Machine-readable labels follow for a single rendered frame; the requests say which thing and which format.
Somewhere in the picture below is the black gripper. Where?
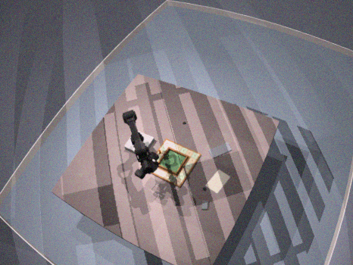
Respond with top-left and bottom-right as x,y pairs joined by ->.
135,152 -> 159,179

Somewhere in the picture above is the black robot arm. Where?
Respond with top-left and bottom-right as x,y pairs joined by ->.
122,110 -> 159,174

